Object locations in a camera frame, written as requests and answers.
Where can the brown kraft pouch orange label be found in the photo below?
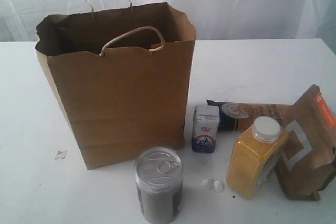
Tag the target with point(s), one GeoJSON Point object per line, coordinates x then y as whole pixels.
{"type": "Point", "coordinates": [307, 163]}

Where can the brown paper bag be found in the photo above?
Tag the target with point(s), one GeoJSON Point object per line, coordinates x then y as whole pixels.
{"type": "Point", "coordinates": [120, 77]}

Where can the clear plastic scrap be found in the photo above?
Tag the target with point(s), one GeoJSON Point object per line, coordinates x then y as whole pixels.
{"type": "Point", "coordinates": [61, 155]}

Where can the spaghetti pasta packet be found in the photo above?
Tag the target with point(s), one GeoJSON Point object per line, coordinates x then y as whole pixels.
{"type": "Point", "coordinates": [240, 116]}

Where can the small white blue carton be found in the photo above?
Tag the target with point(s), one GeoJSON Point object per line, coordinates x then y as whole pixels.
{"type": "Point", "coordinates": [205, 125]}

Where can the yellow grain bottle white cap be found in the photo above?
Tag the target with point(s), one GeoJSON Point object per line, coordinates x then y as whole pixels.
{"type": "Point", "coordinates": [254, 156]}

